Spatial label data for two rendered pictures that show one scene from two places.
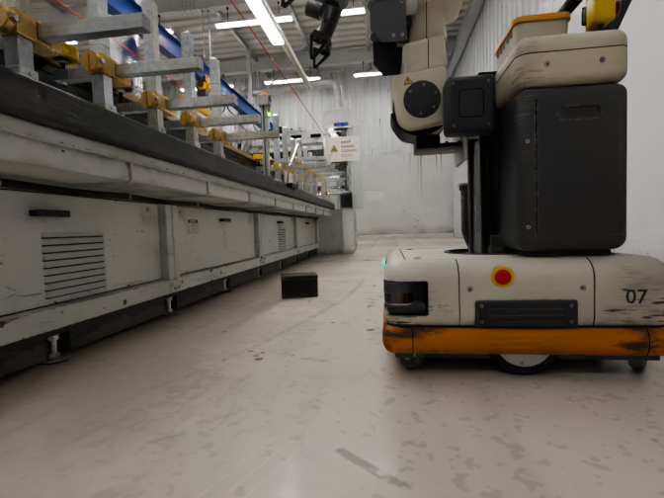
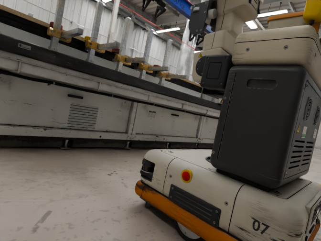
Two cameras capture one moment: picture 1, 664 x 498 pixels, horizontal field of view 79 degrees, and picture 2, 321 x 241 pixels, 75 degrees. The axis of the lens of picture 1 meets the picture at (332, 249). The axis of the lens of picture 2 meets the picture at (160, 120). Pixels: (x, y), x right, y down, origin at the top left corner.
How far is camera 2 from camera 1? 79 cm
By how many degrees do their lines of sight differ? 36
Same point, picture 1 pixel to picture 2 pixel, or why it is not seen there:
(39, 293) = (64, 123)
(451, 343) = (155, 201)
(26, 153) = (49, 74)
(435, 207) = not seen: outside the picture
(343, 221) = not seen: hidden behind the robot
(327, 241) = not seen: hidden behind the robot
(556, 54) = (254, 43)
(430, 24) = (224, 23)
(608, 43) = (292, 36)
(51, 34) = (63, 35)
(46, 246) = (71, 107)
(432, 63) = (214, 46)
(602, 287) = (238, 208)
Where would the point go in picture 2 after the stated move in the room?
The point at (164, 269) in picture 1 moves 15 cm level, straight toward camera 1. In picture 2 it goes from (127, 128) to (121, 129)
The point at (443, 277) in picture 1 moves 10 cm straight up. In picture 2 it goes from (161, 164) to (165, 141)
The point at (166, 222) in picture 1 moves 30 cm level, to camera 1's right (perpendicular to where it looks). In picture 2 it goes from (133, 109) to (155, 115)
